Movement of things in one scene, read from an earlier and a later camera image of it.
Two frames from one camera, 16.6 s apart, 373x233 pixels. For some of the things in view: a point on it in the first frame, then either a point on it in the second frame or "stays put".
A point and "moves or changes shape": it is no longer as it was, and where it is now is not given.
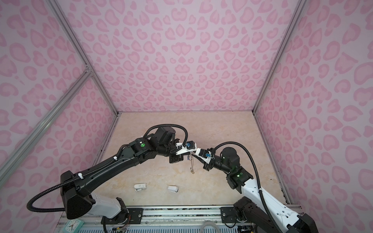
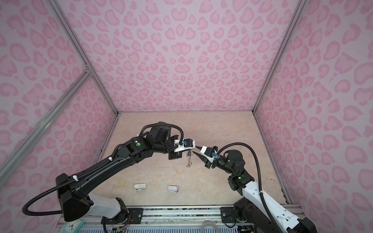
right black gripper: (207, 166) stays put
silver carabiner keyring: (191, 158) moves or changes shape
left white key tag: (139, 187) stays put
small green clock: (73, 225) stays put
